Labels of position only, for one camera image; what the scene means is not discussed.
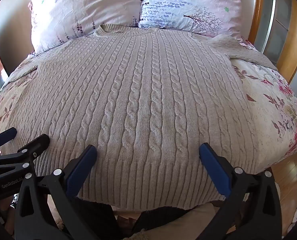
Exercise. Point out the pink floral pillow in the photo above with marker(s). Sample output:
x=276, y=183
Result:
x=83, y=10

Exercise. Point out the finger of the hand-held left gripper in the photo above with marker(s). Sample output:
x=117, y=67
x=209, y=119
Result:
x=6, y=135
x=37, y=143

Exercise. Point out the beige cloth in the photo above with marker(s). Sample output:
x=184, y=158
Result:
x=183, y=226

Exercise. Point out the pillow with blue lavender print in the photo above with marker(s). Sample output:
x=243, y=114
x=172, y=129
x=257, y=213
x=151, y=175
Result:
x=188, y=5

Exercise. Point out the dark cloth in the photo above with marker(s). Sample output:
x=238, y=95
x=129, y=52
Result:
x=98, y=220

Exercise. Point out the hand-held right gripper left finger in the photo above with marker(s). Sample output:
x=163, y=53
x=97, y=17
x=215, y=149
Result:
x=81, y=170

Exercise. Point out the floral bed blanket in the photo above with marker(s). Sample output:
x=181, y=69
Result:
x=271, y=120

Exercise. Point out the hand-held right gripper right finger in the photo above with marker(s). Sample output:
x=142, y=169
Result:
x=213, y=170

